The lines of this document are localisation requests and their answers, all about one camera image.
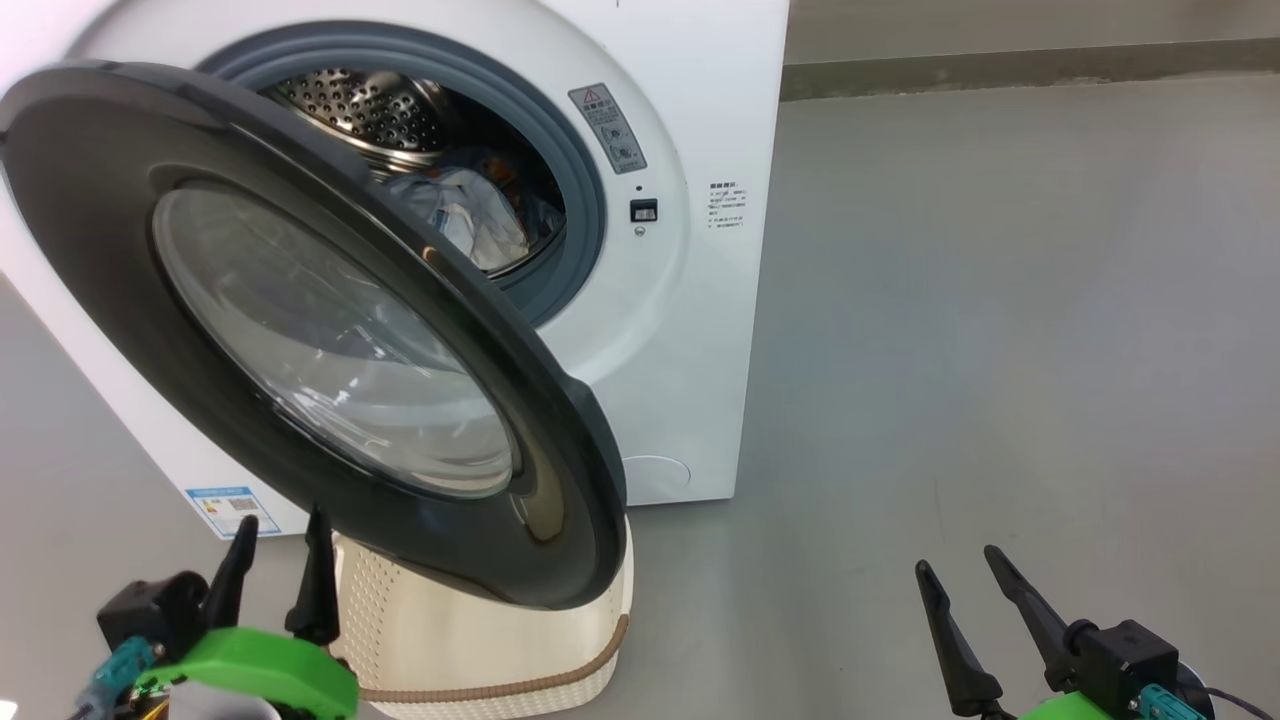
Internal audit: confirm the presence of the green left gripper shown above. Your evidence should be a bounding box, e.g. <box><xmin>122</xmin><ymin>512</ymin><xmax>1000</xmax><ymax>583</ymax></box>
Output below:
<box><xmin>135</xmin><ymin>503</ymin><xmax>359</xmax><ymax>720</ymax></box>

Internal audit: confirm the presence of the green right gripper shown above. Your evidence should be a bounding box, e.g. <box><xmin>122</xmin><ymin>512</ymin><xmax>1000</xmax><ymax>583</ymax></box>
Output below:
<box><xmin>915</xmin><ymin>545</ymin><xmax>1111</xmax><ymax>720</ymax></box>

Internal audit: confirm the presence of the dark round glass washer door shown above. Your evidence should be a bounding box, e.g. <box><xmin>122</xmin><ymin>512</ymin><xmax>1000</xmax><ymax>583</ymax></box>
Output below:
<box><xmin>0</xmin><ymin>60</ymin><xmax>629</xmax><ymax>611</ymax></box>

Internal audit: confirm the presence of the cream cloth garment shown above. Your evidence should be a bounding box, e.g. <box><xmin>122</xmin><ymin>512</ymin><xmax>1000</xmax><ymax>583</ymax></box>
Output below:
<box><xmin>388</xmin><ymin>166</ymin><xmax>533</xmax><ymax>274</ymax></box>

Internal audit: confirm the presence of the cream perforated laundry basket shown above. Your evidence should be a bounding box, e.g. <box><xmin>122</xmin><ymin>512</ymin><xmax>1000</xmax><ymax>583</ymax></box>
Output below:
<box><xmin>328</xmin><ymin>513</ymin><xmax>637</xmax><ymax>720</ymax></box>

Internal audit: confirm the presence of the white front-load washing machine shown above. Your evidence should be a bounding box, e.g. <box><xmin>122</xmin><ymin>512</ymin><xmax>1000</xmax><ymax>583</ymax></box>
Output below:
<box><xmin>0</xmin><ymin>0</ymin><xmax>791</xmax><ymax>541</ymax></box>

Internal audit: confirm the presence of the blue energy label sticker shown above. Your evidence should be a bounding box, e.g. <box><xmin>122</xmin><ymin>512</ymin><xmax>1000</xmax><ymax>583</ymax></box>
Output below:
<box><xmin>185</xmin><ymin>486</ymin><xmax>263</xmax><ymax>541</ymax></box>

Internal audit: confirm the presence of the round white filter cover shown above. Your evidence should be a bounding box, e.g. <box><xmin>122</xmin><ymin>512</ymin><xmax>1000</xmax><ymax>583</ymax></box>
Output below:
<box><xmin>620</xmin><ymin>456</ymin><xmax>693</xmax><ymax>506</ymax></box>

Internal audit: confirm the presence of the grey warning sticker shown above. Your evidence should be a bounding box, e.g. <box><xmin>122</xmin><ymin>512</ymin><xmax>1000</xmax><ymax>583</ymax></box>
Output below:
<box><xmin>568</xmin><ymin>83</ymin><xmax>648</xmax><ymax>176</ymax></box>

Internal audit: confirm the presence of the teal right camera connector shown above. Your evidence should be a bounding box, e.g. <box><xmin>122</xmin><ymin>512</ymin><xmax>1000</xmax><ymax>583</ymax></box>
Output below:
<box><xmin>1140</xmin><ymin>685</ymin><xmax>1201</xmax><ymax>720</ymax></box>

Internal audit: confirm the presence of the teal camera connector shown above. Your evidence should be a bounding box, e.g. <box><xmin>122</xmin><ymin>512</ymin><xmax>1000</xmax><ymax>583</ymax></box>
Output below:
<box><xmin>85</xmin><ymin>640</ymin><xmax>161</xmax><ymax>713</ymax></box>
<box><xmin>1140</xmin><ymin>685</ymin><xmax>1201</xmax><ymax>720</ymax></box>

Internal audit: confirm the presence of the teal left camera connector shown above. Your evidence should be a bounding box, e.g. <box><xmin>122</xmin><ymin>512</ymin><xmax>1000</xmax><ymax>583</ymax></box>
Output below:
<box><xmin>85</xmin><ymin>640</ymin><xmax>161</xmax><ymax>713</ymax></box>

